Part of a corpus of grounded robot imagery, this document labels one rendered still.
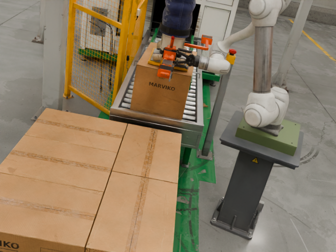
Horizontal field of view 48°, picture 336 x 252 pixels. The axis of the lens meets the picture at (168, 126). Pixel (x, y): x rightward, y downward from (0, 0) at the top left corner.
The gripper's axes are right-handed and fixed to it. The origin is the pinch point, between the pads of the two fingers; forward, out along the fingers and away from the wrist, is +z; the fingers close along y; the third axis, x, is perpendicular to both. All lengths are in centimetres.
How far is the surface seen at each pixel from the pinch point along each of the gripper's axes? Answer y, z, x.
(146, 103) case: 41.4, 9.5, 6.1
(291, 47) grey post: 44, -163, 282
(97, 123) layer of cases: 54, 40, -15
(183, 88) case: 23.4, -14.3, 4.7
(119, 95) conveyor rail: 49, 32, 26
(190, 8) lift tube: -29.2, -7.3, 19.5
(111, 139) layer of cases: 54, 27, -33
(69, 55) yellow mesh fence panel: 62, 100, 121
